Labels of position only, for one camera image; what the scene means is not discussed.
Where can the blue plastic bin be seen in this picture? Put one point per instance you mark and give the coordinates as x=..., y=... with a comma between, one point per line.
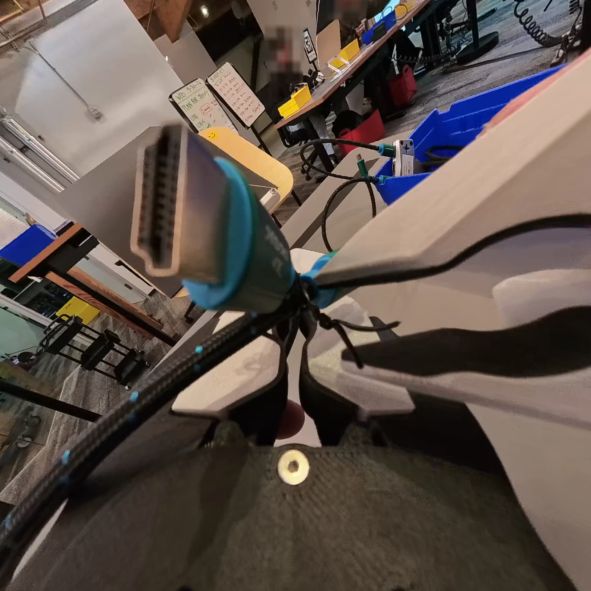
x=443, y=124

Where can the whiteboard with handwriting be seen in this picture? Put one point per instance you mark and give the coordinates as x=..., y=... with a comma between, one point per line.
x=198, y=108
x=235, y=92

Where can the plywood chair with smiley sticker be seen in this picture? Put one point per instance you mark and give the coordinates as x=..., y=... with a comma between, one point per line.
x=249, y=157

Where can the yellow storage bin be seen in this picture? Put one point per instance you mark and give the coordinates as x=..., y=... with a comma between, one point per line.
x=78, y=310

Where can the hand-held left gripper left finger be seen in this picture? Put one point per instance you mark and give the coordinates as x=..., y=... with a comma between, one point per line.
x=231, y=378

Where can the black zip tie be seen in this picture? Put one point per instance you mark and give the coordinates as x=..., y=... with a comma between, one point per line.
x=325, y=321

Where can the small white adapter device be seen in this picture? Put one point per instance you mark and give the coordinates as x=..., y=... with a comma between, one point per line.
x=405, y=159

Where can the wooden desk with black frame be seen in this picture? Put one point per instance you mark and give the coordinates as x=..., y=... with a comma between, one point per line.
x=69, y=254

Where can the red bag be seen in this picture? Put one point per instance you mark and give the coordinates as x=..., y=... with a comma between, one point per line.
x=364, y=136
x=402, y=87

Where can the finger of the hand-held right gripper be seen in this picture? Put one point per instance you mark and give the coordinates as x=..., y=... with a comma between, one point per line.
x=485, y=194
x=531, y=397

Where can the printed marker tag stand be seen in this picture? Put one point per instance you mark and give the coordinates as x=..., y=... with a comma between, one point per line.
x=310, y=46

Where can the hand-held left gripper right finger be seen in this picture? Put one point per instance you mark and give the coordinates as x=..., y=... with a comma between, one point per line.
x=341, y=390

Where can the long wooden desk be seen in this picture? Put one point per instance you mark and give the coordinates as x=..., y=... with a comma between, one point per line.
x=332, y=90

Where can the blue storage bin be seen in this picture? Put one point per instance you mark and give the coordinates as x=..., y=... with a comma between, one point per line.
x=25, y=247

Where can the black floor stand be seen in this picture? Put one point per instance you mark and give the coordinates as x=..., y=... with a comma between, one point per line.
x=480, y=46

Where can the person's left hand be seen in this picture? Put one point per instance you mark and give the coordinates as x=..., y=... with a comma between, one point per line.
x=290, y=421

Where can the black metal bar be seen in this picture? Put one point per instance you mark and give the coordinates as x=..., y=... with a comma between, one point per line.
x=46, y=399

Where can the small blue bin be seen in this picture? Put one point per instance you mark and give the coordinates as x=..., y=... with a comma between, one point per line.
x=367, y=37

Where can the black wheeled rack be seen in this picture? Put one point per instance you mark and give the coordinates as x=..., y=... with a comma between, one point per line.
x=99, y=351

